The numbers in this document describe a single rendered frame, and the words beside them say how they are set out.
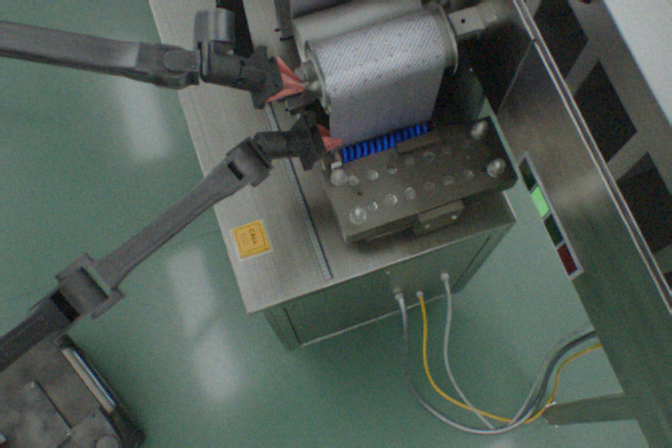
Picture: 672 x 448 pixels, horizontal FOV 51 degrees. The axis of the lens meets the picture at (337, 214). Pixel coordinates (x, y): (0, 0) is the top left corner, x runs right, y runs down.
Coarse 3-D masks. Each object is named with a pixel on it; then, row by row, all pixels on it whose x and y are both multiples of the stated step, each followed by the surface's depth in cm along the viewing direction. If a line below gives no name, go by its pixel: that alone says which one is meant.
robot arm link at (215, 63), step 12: (204, 48) 120; (216, 48) 122; (228, 48) 122; (204, 60) 120; (216, 60) 119; (228, 60) 120; (204, 72) 120; (216, 72) 119; (228, 72) 120; (228, 84) 122
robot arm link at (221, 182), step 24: (216, 168) 133; (240, 168) 135; (264, 168) 137; (192, 192) 132; (216, 192) 133; (168, 216) 130; (192, 216) 131; (144, 240) 128; (168, 240) 130; (72, 264) 125; (96, 264) 125; (120, 264) 126; (96, 312) 125
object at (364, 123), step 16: (400, 96) 141; (416, 96) 143; (432, 96) 146; (352, 112) 140; (368, 112) 143; (384, 112) 145; (400, 112) 148; (416, 112) 151; (432, 112) 154; (336, 128) 144; (352, 128) 147; (368, 128) 150; (384, 128) 153; (400, 128) 156; (352, 144) 155
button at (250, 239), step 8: (248, 224) 161; (256, 224) 161; (232, 232) 160; (240, 232) 160; (248, 232) 160; (256, 232) 160; (240, 240) 159; (248, 240) 159; (256, 240) 159; (264, 240) 159; (240, 248) 159; (248, 248) 159; (256, 248) 159; (264, 248) 159; (248, 256) 160
